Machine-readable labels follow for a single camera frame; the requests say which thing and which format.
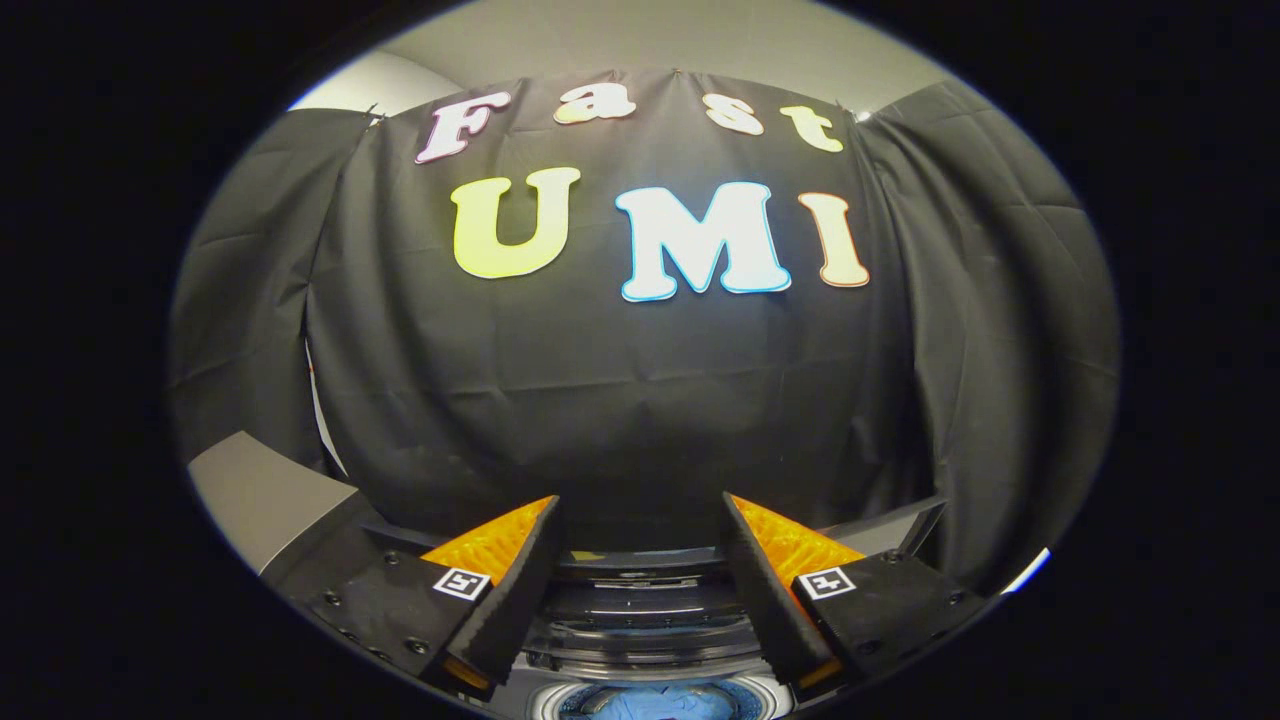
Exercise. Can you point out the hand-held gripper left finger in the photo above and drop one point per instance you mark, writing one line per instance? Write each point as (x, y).
(515, 590)

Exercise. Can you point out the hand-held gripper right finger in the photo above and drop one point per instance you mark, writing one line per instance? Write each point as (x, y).
(765, 590)

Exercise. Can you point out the dark grey washing machine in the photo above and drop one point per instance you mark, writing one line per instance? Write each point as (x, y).
(520, 692)

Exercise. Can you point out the light blue polo shirt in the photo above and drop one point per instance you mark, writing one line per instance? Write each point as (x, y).
(660, 705)

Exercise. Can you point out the black backdrop cloth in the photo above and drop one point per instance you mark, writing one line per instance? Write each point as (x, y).
(600, 400)

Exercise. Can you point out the grey cabinet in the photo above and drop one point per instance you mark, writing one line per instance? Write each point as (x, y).
(260, 500)

